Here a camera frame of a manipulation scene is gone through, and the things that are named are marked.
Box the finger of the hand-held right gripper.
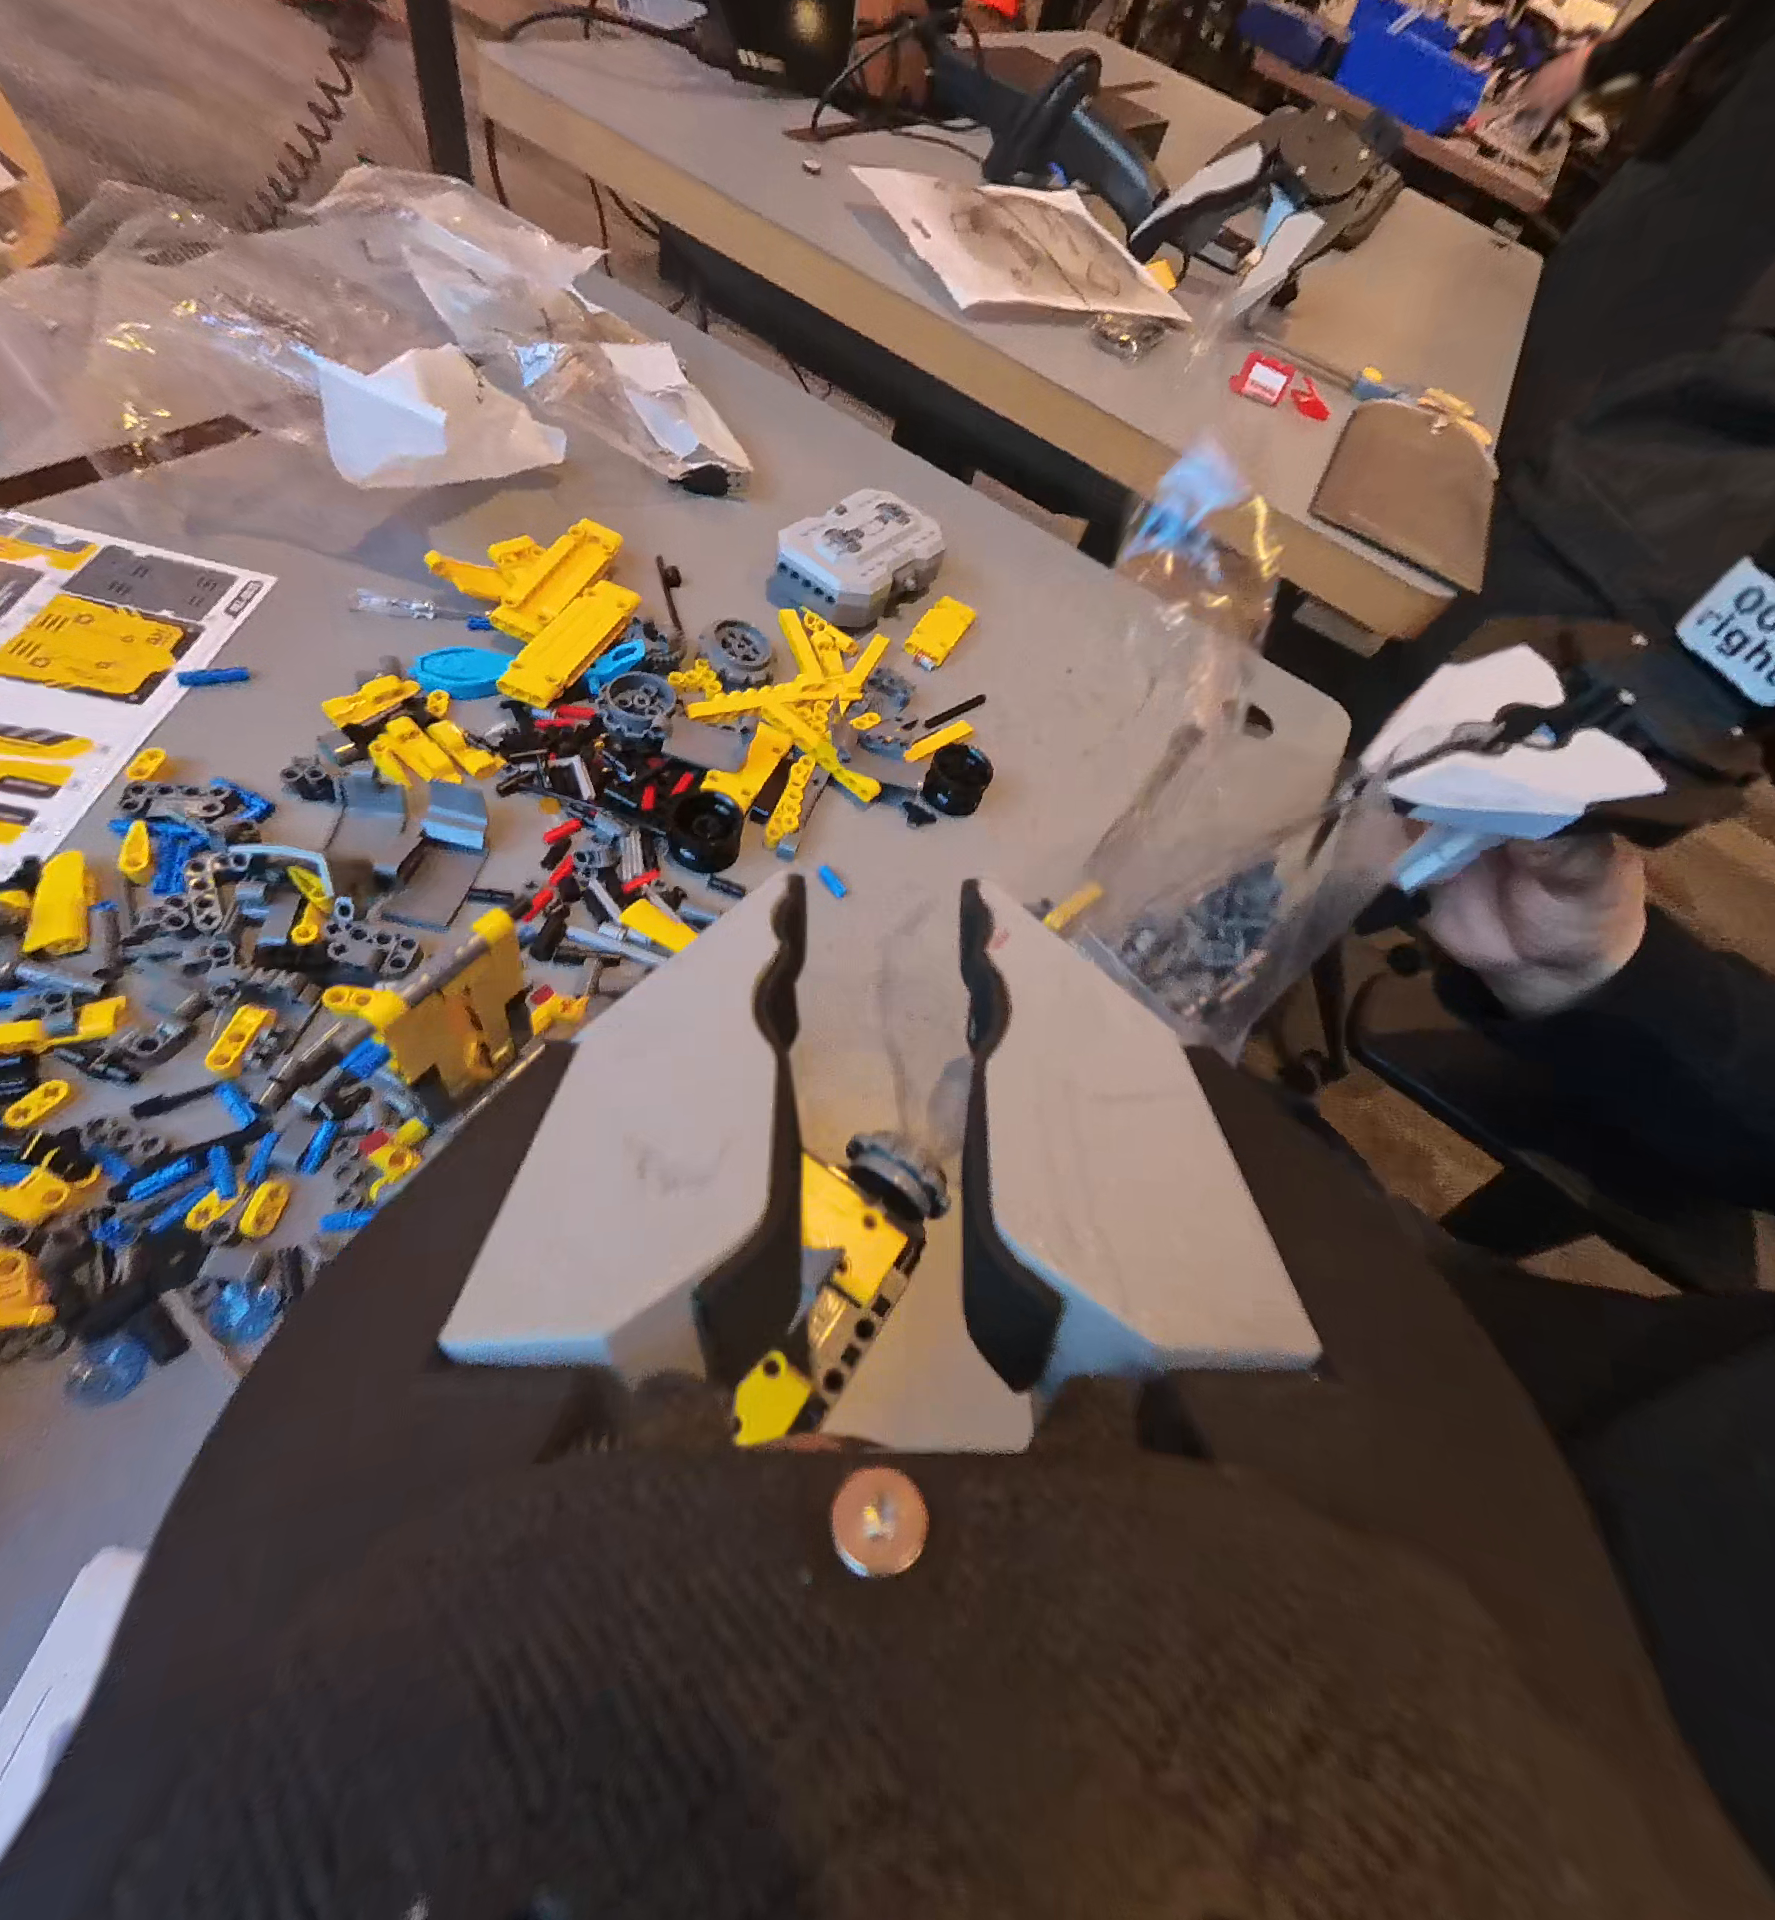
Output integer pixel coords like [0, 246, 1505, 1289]
[1348, 644, 1574, 790]
[1383, 731, 1668, 901]

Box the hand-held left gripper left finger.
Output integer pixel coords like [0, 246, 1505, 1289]
[442, 871, 810, 1388]

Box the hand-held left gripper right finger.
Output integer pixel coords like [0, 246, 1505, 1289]
[958, 877, 1326, 1395]

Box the yellow black toy vehicle model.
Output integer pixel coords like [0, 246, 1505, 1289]
[321, 901, 952, 1451]

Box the clear plastic parts bag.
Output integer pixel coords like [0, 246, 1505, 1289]
[1064, 435, 1419, 1054]

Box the pile of small building pieces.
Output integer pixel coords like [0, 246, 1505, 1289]
[0, 659, 768, 1404]

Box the yellow grey sticker sheet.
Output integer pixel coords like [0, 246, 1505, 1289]
[0, 505, 275, 901]

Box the person's right forearm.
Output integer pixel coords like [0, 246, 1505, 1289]
[1431, 901, 1775, 1264]

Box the grey desk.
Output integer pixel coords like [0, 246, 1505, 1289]
[0, 270, 1354, 1920]

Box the person's right hand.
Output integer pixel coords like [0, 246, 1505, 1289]
[1430, 831, 1647, 1022]

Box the grey metal stand base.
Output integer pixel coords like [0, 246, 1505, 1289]
[1308, 402, 1503, 595]

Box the black grey tool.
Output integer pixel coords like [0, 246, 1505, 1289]
[1126, 102, 1406, 321]

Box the grey battery box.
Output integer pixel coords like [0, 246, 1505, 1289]
[770, 488, 951, 627]

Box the blue storage crate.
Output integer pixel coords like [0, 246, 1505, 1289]
[1336, 0, 1489, 131]

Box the white paper sheet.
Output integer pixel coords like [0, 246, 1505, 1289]
[849, 167, 1196, 321]

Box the person's body in dark clothes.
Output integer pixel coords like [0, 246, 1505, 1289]
[1430, 1202, 1775, 1920]

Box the black barcode scanner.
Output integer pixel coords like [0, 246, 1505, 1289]
[978, 50, 1173, 216]

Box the white instruction booklet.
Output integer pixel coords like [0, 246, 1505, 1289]
[0, 1543, 146, 1920]

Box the crumpled clear plastic bag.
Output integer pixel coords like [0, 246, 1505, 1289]
[18, 167, 757, 497]

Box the background grey table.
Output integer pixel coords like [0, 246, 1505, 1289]
[483, 29, 1541, 638]

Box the black coiled cable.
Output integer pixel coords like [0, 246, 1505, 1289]
[243, 20, 389, 234]

